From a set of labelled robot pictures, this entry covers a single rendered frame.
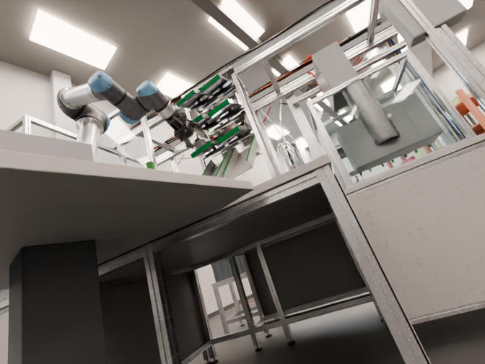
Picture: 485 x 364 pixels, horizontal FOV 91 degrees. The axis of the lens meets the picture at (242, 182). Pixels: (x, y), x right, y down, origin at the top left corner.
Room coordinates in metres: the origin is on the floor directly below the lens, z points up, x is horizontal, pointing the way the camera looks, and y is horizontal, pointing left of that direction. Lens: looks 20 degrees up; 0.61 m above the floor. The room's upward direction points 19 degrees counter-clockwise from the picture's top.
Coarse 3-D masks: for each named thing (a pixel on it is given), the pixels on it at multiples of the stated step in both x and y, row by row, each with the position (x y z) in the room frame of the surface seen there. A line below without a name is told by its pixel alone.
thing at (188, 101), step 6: (192, 90) 0.98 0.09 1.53; (198, 90) 1.02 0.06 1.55; (186, 96) 1.00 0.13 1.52; (192, 96) 1.00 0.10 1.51; (198, 96) 1.04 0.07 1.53; (204, 96) 1.08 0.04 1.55; (180, 102) 1.02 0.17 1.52; (186, 102) 1.03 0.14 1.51; (192, 102) 1.07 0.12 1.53; (210, 102) 1.22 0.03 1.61; (198, 108) 1.22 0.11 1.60
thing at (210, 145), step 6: (222, 132) 1.11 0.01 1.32; (216, 138) 1.23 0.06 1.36; (204, 144) 0.99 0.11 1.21; (210, 144) 0.99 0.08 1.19; (216, 144) 1.03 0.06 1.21; (222, 144) 1.14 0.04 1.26; (198, 150) 1.01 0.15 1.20; (204, 150) 1.01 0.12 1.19; (210, 150) 1.10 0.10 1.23; (192, 156) 1.04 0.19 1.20; (198, 156) 1.08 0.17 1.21
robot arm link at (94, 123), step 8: (88, 104) 0.89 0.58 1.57; (80, 112) 0.87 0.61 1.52; (88, 112) 0.90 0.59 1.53; (96, 112) 0.92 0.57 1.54; (80, 120) 0.89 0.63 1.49; (88, 120) 0.89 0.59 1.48; (96, 120) 0.91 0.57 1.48; (104, 120) 0.97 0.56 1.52; (80, 128) 0.88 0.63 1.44; (88, 128) 0.89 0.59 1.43; (96, 128) 0.92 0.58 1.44; (104, 128) 0.99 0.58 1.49; (80, 136) 0.86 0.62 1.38; (88, 136) 0.87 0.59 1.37; (96, 136) 0.91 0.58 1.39; (96, 144) 0.91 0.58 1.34; (96, 152) 0.91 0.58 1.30
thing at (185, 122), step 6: (174, 114) 0.83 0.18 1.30; (168, 120) 0.84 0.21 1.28; (174, 120) 0.83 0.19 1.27; (180, 120) 0.89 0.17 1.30; (186, 120) 0.89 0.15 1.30; (174, 126) 0.88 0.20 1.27; (180, 126) 0.87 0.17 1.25; (186, 126) 0.87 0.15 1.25; (174, 132) 0.90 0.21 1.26; (180, 132) 0.89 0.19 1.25; (186, 132) 0.90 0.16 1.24; (192, 132) 0.91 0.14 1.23; (180, 138) 0.93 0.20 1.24; (186, 138) 0.93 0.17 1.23
